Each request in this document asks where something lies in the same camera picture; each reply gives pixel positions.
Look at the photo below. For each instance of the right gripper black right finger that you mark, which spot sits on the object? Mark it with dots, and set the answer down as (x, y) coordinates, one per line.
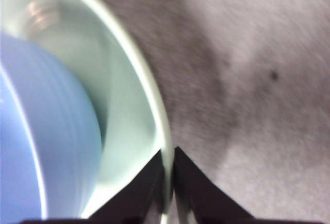
(198, 195)

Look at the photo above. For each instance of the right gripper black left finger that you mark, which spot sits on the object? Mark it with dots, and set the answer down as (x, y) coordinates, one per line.
(139, 195)

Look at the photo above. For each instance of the green plate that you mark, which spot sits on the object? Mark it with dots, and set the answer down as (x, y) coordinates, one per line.
(123, 92)

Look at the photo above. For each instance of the blue bowl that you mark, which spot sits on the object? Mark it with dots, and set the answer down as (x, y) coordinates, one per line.
(51, 131)

